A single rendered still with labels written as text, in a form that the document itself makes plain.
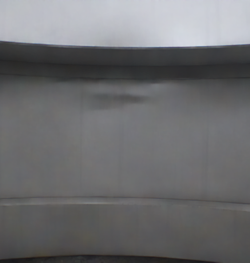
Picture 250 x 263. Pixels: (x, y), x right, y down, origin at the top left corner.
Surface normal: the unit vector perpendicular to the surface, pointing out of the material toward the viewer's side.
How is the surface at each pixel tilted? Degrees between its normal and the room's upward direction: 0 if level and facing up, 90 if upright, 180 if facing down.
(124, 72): 90
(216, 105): 90
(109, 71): 90
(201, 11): 90
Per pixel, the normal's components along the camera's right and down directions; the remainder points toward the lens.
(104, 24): 0.03, 0.00
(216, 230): -0.23, 0.00
